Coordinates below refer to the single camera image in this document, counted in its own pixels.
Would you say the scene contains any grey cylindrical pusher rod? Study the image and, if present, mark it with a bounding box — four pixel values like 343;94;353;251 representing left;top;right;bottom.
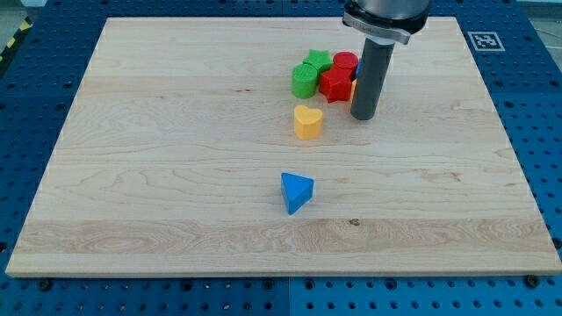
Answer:
350;38;395;120

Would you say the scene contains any blue triangle block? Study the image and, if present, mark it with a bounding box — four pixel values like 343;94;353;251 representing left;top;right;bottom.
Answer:
281;172;314;215

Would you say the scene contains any wooden board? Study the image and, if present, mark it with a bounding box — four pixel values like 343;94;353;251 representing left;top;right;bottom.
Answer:
6;17;561;277

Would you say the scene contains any red cylinder block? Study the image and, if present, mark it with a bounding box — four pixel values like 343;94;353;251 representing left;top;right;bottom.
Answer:
333;51;359;81

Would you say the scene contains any yellow hexagon block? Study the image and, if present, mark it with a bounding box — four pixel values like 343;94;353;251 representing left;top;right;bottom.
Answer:
348;79;357;103

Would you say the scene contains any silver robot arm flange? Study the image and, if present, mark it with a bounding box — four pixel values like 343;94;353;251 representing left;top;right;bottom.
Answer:
342;0;433;45

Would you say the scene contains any green star block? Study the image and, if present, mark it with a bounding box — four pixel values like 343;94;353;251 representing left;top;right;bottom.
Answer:
302;49;333;74

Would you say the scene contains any green cylinder block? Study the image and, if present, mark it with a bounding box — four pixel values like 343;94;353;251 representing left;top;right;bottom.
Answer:
292;64;318;99

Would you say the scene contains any blue block behind rod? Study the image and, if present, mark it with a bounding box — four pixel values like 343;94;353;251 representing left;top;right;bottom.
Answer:
354;60;362;79

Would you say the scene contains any yellow heart block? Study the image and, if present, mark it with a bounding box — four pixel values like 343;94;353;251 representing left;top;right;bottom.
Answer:
293;104;323;140

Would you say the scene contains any fiducial marker tag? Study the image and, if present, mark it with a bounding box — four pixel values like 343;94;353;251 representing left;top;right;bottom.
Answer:
467;32;505;52

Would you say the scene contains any red star block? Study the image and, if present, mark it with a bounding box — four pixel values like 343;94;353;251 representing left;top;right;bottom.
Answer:
319;66;352;103

